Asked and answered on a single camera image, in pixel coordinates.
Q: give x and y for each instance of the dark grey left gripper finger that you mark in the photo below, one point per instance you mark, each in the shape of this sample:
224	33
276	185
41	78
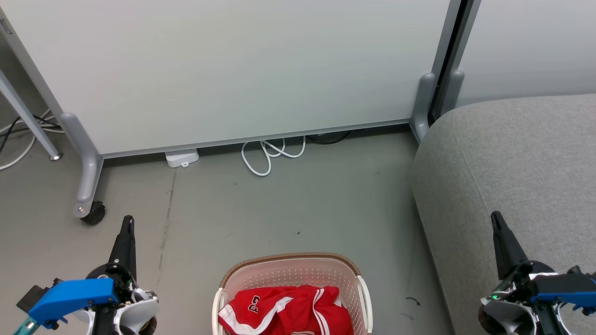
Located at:
125	246

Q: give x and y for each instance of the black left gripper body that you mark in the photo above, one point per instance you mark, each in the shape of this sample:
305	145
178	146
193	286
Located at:
125	281

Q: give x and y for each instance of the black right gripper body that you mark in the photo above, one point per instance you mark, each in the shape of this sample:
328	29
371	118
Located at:
519	281

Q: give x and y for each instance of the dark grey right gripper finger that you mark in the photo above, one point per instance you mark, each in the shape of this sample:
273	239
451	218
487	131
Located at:
505	246

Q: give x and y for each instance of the red jersey with white trim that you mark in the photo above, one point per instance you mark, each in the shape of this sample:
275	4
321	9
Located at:
256	309

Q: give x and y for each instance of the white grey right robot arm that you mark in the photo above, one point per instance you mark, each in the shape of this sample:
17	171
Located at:
505	318

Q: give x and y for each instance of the grey fabric sofa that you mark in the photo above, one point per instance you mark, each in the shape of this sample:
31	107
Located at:
512	158

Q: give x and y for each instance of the black caster wheel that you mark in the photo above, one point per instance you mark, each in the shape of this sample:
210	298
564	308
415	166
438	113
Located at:
94	214

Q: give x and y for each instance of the grey partition foot with caster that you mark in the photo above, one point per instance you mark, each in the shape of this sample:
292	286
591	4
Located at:
86	163

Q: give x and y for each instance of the small black floor scrap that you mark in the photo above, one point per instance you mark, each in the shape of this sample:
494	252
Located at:
413	299

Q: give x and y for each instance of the white power adapter box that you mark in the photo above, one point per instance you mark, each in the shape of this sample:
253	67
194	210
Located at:
182	157

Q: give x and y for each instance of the grey metal table leg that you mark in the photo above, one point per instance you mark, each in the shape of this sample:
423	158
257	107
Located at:
28	116

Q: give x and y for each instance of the beige perforated laundry basket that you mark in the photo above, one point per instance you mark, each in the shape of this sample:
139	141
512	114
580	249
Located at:
288	270

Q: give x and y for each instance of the grey upright partition foot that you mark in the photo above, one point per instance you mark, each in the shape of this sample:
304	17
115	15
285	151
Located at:
452	90
423	102

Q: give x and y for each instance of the narrow white partition panel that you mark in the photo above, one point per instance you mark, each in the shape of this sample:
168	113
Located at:
531	46

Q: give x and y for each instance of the large white partition panel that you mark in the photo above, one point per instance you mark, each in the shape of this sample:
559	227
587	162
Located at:
233	70

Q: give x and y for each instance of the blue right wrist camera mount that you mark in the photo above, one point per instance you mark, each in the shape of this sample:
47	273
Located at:
565	291

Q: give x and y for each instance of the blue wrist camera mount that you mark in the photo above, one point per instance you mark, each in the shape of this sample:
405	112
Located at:
565	291
70	295

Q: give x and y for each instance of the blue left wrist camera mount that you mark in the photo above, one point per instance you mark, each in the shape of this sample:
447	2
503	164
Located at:
70	295

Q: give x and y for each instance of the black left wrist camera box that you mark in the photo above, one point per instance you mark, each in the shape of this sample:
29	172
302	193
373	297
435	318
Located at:
31	298

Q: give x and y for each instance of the teal left camera connector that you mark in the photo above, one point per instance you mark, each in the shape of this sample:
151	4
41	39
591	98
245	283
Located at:
25	327

